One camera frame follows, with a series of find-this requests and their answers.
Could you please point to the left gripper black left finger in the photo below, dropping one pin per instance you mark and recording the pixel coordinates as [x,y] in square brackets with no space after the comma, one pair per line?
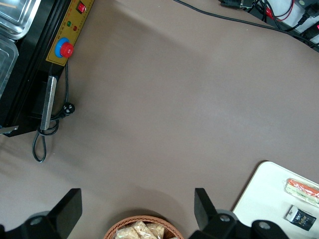
[64,214]

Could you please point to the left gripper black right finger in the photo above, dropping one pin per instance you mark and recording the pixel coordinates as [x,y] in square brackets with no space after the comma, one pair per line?
[205,214]

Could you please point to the beige rectangular tray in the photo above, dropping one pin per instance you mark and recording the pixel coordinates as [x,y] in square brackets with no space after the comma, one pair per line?
[264,189]

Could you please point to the shiny metal tray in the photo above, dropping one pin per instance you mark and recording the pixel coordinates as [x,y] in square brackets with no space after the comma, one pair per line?
[17,15]

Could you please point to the clear beige snack pack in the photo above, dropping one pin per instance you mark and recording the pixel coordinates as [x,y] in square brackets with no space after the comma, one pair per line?
[143,230]
[157,230]
[125,233]

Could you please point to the round brown wicker basket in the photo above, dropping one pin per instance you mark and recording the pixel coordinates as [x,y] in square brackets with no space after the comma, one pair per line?
[117,227]

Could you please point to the small black packet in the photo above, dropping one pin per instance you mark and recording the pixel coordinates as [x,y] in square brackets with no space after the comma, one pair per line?
[301,219]

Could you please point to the flat wrapped orange sandwich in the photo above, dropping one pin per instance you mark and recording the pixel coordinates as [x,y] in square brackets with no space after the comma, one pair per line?
[302,191]

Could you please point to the black sealing machine yellow panel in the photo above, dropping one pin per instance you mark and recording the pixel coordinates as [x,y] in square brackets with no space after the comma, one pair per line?
[32,62]

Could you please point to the clear plastic meal container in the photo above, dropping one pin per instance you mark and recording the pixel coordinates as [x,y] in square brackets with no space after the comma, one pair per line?
[6,67]

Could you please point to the black electronic device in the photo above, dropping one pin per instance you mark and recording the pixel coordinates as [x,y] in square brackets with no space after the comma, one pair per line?
[234,3]

